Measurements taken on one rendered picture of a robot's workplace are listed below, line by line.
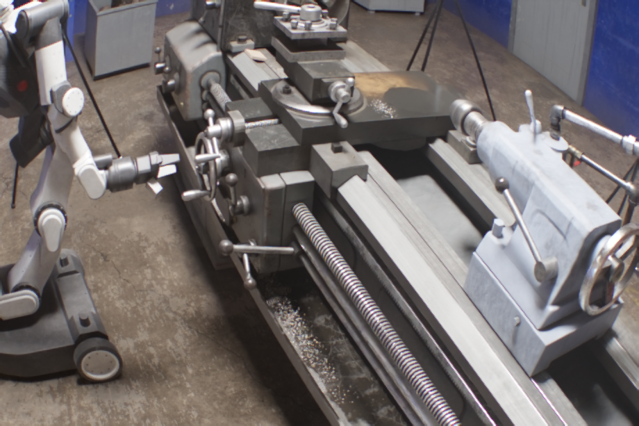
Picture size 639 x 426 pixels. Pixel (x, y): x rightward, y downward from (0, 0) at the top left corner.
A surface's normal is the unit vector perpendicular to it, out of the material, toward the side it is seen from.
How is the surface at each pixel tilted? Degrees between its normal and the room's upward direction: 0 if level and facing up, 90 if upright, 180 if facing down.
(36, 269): 90
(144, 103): 0
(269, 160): 90
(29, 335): 0
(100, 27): 90
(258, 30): 90
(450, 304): 36
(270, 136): 0
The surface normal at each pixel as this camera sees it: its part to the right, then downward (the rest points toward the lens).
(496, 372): -0.48, -0.58
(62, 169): 0.23, 0.82
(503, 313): -0.92, 0.16
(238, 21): 0.39, 0.54
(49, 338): 0.07, -0.83
